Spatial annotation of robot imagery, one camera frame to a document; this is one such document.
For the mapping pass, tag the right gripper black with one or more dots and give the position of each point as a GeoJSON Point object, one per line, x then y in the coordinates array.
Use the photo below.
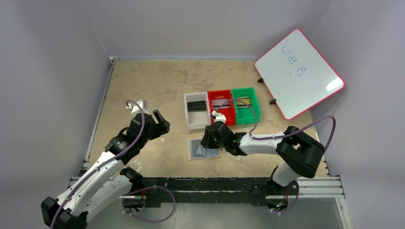
{"type": "Point", "coordinates": [207, 140]}

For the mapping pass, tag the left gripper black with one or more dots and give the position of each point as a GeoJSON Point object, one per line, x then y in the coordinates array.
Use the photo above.
{"type": "Point", "coordinates": [154, 124]}

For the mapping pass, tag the beige card holder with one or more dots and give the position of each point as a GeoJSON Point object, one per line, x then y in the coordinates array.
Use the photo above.
{"type": "Point", "coordinates": [195, 153]}

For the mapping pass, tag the silver credit card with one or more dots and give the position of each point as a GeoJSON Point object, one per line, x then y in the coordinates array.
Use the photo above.
{"type": "Point", "coordinates": [220, 103]}

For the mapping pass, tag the green plastic bin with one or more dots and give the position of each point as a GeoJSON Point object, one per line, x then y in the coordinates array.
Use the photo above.
{"type": "Point", "coordinates": [247, 115]}

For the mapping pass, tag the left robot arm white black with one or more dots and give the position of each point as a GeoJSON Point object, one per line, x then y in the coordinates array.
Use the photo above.
{"type": "Point", "coordinates": [108, 178]}

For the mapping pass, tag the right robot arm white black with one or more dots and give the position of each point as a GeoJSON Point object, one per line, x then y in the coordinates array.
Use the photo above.
{"type": "Point", "coordinates": [300, 152]}

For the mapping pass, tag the black credit card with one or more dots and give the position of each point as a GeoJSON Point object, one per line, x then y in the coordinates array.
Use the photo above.
{"type": "Point", "coordinates": [196, 106]}

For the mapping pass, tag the gold credit card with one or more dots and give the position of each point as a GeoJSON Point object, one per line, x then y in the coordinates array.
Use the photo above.
{"type": "Point", "coordinates": [243, 102]}

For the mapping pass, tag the white plastic bin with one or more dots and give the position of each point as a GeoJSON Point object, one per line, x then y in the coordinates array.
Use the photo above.
{"type": "Point", "coordinates": [196, 120]}

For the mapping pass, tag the red plastic bin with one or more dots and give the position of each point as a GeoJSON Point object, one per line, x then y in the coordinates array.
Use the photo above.
{"type": "Point", "coordinates": [230, 112]}

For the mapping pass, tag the pink framed whiteboard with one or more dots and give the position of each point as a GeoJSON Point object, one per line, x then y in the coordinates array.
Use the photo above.
{"type": "Point", "coordinates": [297, 75]}

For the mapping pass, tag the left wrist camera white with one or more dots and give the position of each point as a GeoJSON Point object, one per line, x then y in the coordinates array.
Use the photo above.
{"type": "Point", "coordinates": [136, 107]}

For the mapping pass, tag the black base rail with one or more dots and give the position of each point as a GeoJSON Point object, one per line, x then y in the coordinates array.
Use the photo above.
{"type": "Point", "coordinates": [255, 191]}

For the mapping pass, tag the aluminium table frame rail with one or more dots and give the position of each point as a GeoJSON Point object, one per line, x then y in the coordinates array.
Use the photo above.
{"type": "Point", "coordinates": [86, 160]}

